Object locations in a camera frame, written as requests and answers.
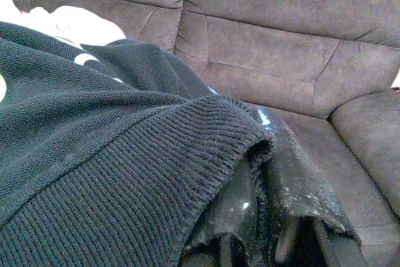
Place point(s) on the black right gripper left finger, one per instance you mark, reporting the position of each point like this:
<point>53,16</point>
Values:
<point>228,217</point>

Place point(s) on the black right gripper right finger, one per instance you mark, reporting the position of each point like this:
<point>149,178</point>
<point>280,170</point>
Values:
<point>297,179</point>

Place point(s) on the white cloth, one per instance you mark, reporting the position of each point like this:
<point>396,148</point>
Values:
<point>78,26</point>

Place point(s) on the dark suede sofa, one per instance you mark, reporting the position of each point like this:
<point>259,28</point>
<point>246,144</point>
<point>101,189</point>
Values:
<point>265,45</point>

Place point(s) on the black knit sweater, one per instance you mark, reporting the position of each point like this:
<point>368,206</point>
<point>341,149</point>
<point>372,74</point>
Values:
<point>93,123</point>

